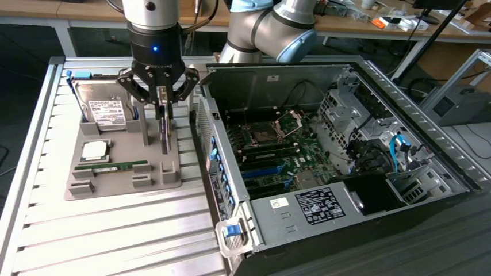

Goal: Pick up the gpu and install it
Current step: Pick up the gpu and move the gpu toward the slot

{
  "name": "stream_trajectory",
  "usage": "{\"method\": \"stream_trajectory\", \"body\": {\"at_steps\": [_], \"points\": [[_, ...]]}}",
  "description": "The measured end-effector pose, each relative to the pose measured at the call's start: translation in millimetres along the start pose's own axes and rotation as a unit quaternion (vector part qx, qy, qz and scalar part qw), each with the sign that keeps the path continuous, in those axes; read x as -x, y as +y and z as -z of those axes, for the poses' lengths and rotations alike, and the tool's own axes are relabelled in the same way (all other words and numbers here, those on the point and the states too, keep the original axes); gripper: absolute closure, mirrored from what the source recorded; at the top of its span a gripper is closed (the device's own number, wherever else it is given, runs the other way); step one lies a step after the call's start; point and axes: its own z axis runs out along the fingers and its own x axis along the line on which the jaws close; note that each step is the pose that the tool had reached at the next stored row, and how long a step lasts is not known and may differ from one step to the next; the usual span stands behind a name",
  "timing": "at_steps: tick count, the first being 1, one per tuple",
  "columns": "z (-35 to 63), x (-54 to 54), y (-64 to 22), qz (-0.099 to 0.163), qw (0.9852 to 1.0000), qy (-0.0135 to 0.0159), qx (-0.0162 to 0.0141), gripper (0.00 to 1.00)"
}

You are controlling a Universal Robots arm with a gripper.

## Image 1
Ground grey computer tower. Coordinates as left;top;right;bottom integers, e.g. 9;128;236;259
420;83;491;127

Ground aluminium profile frame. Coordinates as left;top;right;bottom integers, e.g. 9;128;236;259
452;48;491;87

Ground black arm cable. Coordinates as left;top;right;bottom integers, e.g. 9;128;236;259
179;0;220;33

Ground green motherboard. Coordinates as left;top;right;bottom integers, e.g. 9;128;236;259
224;113;346;199

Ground grey power supply unit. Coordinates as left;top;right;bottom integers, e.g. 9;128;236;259
248;183;364;251

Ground installed RAM stick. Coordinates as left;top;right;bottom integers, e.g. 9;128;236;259
240;148;300;164

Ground open socket cover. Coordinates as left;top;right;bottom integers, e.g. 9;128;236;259
272;110;308;137

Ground plain cardboard box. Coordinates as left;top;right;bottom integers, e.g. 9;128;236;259
180;0;203;17

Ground graphics card with metal bracket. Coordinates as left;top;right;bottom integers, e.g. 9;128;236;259
156;85;175;155

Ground CPU with silver lid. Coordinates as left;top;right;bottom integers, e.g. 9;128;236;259
80;140;113;162

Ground silver perforated drive cage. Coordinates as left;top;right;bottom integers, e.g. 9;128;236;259
318;86;388;162

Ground open PC case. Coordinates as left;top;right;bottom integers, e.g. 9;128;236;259
187;56;484;276

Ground black monitor stand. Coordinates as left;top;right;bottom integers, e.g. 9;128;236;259
412;0;442;24

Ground small white box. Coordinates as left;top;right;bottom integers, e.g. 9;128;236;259
396;17;430;32

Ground green RAM stick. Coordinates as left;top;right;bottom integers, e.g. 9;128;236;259
73;160;150;173

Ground blue wire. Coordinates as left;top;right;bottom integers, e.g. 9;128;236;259
390;133;411;173

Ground hard disk in blue caddy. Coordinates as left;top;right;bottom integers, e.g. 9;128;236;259
65;70;140;132

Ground black slanted pole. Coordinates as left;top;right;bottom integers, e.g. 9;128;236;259
390;0;470;86

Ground CPU socket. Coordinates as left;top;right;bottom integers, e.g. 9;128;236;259
244;122;280;146

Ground silver disk bay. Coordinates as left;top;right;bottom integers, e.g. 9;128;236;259
387;166;471;205

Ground blue expansion slot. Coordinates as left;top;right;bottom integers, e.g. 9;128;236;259
240;165;287;179

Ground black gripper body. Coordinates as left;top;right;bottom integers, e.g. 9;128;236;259
127;22;186;81

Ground folded brown cardboard piece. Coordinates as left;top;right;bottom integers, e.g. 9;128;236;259
462;1;491;32

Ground black wire bundle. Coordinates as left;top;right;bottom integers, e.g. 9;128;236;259
343;137;391;175

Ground grey parts rack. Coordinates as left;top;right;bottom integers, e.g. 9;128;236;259
63;91;183;201

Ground wooden desk with clutter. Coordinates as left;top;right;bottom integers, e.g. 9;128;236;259
316;0;491;58

